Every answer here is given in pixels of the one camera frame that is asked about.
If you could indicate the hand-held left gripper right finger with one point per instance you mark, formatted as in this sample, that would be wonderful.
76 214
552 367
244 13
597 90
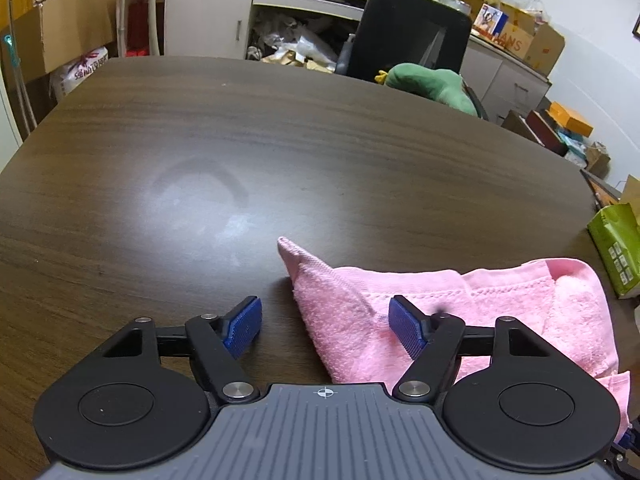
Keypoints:
406 327

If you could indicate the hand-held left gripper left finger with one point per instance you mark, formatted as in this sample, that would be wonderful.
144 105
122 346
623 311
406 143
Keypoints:
242 325

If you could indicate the pink towel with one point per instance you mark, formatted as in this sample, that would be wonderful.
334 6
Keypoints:
340 300

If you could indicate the green tissue box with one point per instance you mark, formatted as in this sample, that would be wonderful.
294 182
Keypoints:
615 245

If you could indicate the dark red flat box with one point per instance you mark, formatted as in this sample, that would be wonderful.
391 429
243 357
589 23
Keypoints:
542 132

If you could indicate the green plush cushion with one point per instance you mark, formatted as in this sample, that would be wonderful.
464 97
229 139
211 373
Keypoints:
430 85

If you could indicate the plain brown cardboard box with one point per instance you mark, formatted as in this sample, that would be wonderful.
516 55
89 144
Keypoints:
631 190

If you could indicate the orange box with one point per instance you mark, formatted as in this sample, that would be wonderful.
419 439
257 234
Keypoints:
570 120

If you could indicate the pile of crumpled paper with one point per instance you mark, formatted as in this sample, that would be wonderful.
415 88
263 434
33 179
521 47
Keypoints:
295 42

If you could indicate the white sack with red print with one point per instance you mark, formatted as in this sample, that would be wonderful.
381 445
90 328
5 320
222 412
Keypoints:
80 70

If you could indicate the black office chair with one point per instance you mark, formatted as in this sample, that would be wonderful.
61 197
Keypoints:
400 25

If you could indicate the white metal cabinet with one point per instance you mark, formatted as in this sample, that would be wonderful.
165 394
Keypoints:
6 120

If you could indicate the printed brown cardboard box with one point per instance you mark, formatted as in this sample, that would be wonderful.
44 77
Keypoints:
540 40

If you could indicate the grey sideboard cabinet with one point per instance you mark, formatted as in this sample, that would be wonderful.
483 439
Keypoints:
205 10

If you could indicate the small colourful picture box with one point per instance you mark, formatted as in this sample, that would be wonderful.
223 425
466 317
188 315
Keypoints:
489 19

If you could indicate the bundle of thin metal rods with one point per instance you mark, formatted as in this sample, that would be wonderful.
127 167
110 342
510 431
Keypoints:
22 90

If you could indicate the white pole coat stand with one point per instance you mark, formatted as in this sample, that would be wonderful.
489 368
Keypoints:
152 5

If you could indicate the large open cardboard box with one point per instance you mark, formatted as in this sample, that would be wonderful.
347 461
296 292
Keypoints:
65 30

